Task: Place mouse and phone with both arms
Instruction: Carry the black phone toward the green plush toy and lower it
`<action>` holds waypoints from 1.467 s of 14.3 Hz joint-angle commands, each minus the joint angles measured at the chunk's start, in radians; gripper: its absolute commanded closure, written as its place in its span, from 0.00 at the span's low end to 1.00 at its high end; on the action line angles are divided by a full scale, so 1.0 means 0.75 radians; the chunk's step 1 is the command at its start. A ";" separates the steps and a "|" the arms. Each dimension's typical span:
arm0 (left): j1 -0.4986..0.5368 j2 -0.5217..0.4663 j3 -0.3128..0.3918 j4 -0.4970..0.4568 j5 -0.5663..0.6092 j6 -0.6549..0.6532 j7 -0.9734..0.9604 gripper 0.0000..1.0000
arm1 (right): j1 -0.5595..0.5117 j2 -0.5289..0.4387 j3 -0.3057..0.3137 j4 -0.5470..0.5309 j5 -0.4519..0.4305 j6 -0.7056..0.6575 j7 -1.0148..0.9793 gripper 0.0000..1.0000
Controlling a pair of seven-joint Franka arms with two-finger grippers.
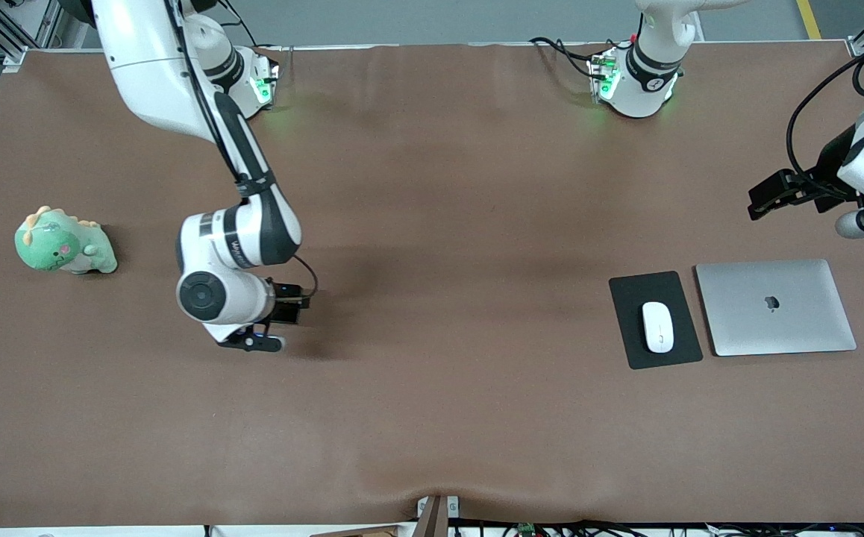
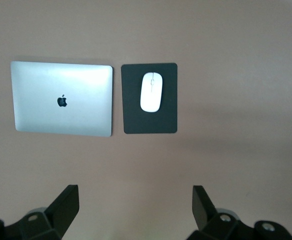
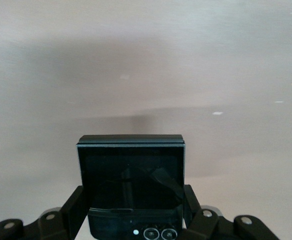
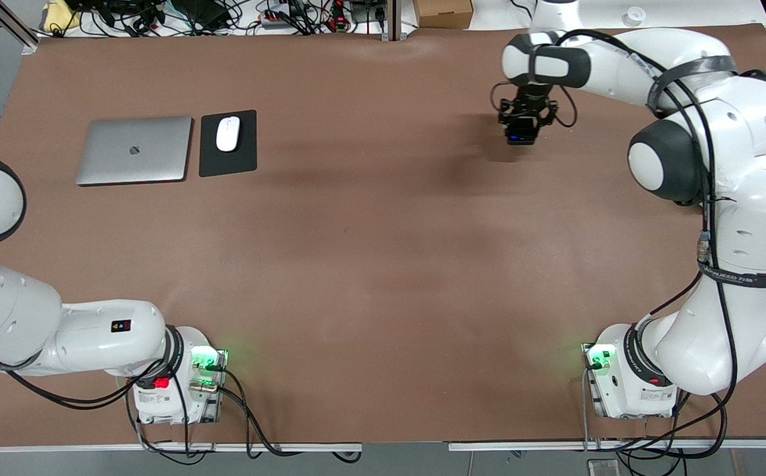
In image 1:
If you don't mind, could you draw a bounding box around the white computer mouse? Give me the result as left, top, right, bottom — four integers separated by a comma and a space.
642, 301, 675, 354

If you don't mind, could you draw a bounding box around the black mouse pad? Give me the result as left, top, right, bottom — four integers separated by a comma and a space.
609, 271, 704, 371

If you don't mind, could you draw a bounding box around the silver closed laptop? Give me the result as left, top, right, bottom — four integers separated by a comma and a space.
695, 259, 858, 357

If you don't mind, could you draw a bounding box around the brown table cover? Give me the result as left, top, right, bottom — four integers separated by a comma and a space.
0, 41, 864, 527

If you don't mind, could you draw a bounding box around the green dinosaur plush toy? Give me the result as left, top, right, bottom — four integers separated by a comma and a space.
14, 206, 119, 275

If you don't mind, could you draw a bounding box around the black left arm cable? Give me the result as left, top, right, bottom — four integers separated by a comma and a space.
785, 30, 864, 201

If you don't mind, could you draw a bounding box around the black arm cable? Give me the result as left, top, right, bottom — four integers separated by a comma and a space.
166, 0, 319, 301
785, 30, 864, 201

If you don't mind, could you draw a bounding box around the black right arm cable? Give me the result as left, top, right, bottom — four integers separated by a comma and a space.
166, 0, 319, 301

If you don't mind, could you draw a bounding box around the black base cable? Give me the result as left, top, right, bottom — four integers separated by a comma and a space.
223, 0, 267, 48
529, 36, 598, 80

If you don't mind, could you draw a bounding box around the metal mount bracket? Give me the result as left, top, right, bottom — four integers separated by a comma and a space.
416, 494, 461, 537

